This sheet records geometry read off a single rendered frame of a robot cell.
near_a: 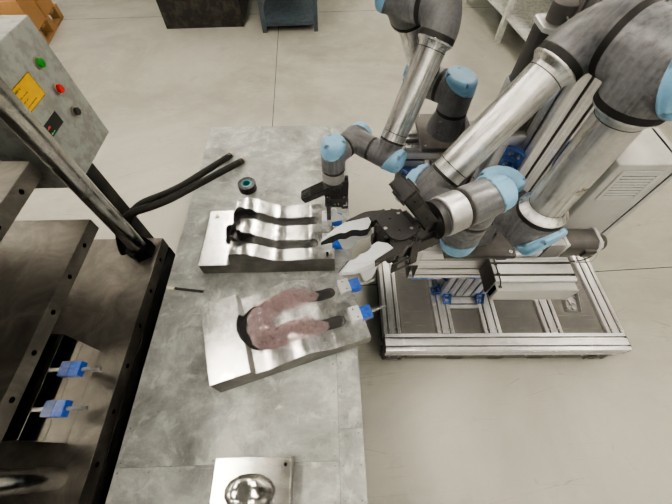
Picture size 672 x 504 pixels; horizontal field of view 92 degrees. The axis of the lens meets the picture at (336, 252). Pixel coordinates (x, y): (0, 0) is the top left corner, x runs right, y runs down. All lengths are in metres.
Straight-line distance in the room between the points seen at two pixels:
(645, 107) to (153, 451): 1.35
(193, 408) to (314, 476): 0.41
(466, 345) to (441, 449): 0.53
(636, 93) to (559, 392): 1.77
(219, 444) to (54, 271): 0.71
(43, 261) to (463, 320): 1.79
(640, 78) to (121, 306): 1.50
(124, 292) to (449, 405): 1.62
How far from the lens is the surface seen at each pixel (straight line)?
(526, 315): 2.08
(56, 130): 1.40
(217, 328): 1.10
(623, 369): 2.52
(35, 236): 1.42
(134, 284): 1.45
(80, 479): 1.32
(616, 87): 0.74
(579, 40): 0.76
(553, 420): 2.21
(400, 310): 1.85
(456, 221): 0.59
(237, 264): 1.24
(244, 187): 1.52
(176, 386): 1.22
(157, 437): 1.21
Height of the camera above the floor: 1.89
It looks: 57 degrees down
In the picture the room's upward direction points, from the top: straight up
